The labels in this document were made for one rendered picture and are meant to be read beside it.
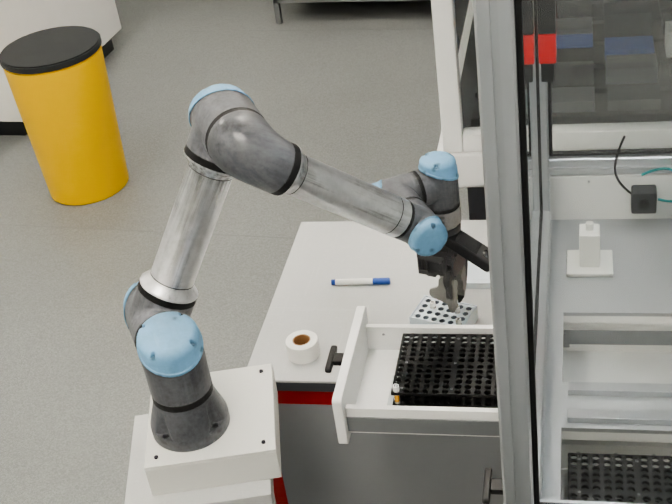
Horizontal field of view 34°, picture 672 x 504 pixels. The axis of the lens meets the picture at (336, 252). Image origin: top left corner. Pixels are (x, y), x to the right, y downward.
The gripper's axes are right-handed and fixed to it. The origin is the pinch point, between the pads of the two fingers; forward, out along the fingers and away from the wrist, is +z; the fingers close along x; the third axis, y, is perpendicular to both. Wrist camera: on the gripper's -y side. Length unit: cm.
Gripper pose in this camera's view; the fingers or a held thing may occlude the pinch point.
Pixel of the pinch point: (459, 302)
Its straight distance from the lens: 237.5
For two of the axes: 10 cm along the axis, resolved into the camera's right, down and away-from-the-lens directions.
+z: 1.3, 8.3, 5.5
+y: -8.8, -1.6, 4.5
